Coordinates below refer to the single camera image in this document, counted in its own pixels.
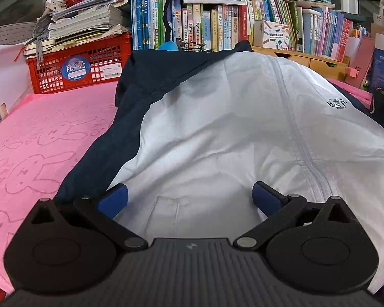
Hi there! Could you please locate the large red plastic crate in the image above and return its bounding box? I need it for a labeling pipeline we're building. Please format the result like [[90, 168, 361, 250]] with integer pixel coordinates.
[[26, 32, 133, 95]]

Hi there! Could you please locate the grey lanyard strap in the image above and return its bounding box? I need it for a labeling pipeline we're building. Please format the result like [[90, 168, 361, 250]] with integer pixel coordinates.
[[32, 13, 53, 69]]

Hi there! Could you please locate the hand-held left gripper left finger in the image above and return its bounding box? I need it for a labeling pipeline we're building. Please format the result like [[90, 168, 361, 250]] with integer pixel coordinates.
[[30, 184, 148, 251]]

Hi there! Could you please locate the row of colourful paperback books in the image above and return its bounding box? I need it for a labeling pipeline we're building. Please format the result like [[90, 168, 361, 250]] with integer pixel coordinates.
[[171, 0, 354, 63]]

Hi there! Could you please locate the white box with colourful print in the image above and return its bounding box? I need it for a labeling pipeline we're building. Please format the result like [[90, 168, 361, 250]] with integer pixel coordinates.
[[253, 20, 292, 49]]

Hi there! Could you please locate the white board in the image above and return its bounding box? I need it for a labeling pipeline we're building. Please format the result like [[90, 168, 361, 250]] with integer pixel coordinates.
[[0, 45, 36, 133]]

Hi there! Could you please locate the pink cardboard box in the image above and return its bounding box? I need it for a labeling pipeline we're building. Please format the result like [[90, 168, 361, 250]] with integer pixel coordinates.
[[346, 37, 376, 90]]

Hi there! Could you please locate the pink rabbit print blanket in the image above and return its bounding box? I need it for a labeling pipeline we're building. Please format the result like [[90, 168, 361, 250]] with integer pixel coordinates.
[[0, 78, 375, 295]]

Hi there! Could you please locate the blue cardboard box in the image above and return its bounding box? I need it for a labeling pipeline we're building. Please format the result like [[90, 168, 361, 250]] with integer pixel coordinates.
[[368, 48, 384, 92]]

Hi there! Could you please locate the miniature bicycle model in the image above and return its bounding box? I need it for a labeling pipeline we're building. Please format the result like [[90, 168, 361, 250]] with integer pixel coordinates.
[[176, 38, 216, 52]]

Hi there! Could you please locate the wooden drawer organizer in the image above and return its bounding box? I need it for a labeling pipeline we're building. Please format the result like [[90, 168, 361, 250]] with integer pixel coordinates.
[[251, 45, 351, 82]]

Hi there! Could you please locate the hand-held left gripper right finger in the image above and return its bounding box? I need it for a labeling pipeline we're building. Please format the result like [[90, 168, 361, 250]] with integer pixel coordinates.
[[233, 181, 356, 251]]

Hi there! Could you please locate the blue plush ball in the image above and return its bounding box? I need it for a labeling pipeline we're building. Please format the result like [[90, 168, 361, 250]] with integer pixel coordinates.
[[157, 41, 180, 52]]

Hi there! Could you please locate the navy and white jacket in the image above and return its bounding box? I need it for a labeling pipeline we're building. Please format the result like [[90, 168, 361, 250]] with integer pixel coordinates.
[[53, 41, 384, 295]]

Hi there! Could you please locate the stack of papers and workbooks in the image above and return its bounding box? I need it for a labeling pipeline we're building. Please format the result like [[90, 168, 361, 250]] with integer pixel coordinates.
[[22, 0, 132, 56]]

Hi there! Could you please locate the grey slatted panel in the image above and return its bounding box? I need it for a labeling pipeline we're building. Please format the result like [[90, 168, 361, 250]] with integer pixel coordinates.
[[0, 22, 37, 46]]

